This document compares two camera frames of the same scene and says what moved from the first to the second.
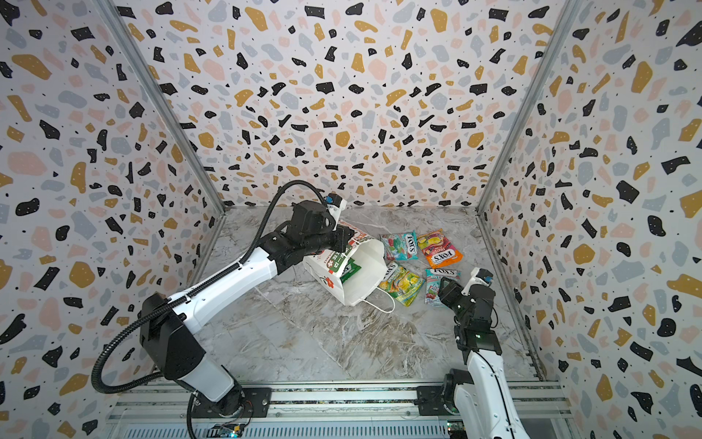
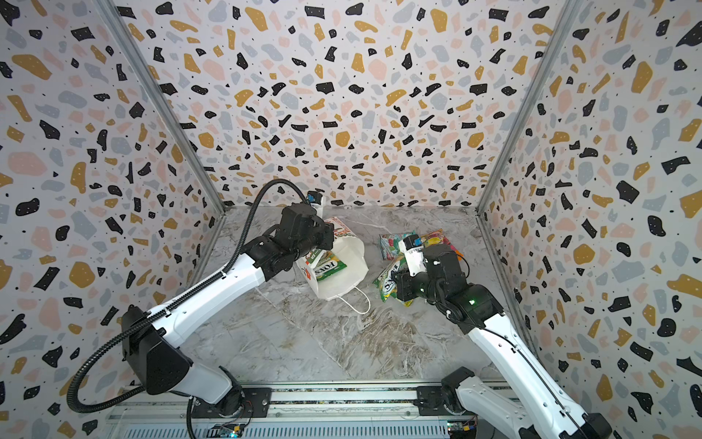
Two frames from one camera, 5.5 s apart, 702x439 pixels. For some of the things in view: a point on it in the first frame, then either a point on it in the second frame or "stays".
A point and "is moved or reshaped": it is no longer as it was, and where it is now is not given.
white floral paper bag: [350, 272] is moved or reshaped
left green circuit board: [226, 430] stays
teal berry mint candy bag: [400, 246] stays
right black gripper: [453, 294] -> [404, 284]
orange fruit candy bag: [438, 249] stays
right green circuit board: [455, 424] stays
